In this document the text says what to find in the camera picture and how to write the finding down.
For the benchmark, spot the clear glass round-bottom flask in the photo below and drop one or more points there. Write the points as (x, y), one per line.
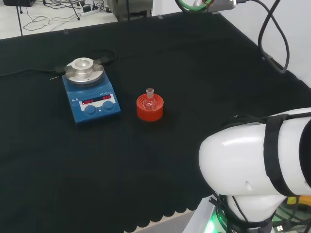
(150, 93)

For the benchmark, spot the black cloth bench cover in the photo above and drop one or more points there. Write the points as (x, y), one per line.
(170, 150)

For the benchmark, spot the heater with blue base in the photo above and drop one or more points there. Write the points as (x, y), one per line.
(97, 114)

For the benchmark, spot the thin steel temperature probe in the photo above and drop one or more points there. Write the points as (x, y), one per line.
(54, 78)

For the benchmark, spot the grey cabinet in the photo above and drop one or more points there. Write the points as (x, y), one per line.
(131, 9)

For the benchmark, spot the white power strip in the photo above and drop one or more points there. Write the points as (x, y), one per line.
(90, 13)

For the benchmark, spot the black tripod leg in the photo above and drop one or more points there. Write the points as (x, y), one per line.
(20, 17)
(75, 11)

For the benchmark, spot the yellow stop button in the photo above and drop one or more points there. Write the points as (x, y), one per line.
(292, 201)

